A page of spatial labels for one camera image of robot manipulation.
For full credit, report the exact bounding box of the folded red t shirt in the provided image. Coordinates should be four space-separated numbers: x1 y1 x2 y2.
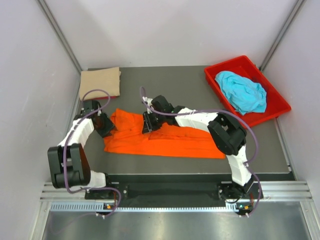
96 96 119 100

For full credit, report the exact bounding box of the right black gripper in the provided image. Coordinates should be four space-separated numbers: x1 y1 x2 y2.
142 110 166 135

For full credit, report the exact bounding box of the aluminium frame rail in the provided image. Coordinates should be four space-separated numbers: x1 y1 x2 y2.
40 181 313 202

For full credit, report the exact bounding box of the blue t shirt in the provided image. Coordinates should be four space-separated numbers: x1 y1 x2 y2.
215 70 267 116

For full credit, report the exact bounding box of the orange t shirt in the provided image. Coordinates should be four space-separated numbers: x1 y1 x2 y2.
103 108 225 159

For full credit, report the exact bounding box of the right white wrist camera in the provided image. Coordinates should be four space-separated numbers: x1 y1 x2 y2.
142 96 153 107

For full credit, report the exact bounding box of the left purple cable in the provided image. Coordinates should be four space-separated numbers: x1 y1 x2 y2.
63 89 122 220

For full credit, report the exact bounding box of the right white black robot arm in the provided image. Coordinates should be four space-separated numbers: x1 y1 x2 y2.
141 95 254 201

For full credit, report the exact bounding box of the folded beige t shirt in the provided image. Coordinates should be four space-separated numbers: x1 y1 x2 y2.
78 67 121 100

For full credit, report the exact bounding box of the purple cable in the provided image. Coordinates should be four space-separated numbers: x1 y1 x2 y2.
139 86 263 217
63 89 122 220

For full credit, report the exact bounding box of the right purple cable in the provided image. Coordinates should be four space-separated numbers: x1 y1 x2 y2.
139 86 263 217

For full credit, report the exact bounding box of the grey slotted cable duct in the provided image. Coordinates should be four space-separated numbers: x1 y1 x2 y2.
50 202 239 213

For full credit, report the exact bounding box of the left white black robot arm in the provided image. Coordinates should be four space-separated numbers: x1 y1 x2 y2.
47 111 115 199

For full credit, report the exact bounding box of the red plastic bin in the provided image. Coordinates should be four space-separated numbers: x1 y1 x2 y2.
204 55 291 127

